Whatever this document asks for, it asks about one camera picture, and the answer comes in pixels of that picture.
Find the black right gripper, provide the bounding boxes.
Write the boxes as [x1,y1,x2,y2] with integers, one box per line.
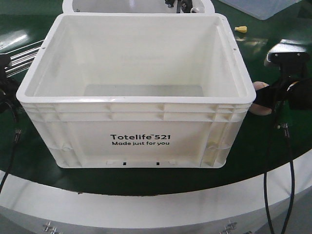
[253,52,312,110]

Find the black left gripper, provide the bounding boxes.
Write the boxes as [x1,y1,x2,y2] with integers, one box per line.
[0,55,20,113]

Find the pink plush ball yellow trim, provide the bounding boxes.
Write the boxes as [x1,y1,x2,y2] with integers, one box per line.
[249,81,272,116]

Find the white plastic tote box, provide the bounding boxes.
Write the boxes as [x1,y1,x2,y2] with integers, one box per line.
[16,13,255,168]

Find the chrome roller rods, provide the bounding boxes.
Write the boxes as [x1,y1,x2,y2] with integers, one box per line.
[4,40,44,77]

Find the small yellow toy bottle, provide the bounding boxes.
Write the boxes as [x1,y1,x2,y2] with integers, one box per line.
[234,26,248,34]

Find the white outer table rim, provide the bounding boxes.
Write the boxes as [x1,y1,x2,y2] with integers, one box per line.
[0,148,312,234]

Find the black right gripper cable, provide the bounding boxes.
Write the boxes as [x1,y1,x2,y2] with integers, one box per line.
[264,104,295,234]

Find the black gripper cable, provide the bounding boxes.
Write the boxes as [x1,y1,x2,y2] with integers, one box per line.
[264,104,295,234]
[0,102,22,193]

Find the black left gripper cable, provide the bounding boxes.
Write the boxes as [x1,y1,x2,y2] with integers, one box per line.
[0,102,22,193]

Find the white inner ring guard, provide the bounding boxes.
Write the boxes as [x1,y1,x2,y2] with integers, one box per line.
[62,0,215,14]

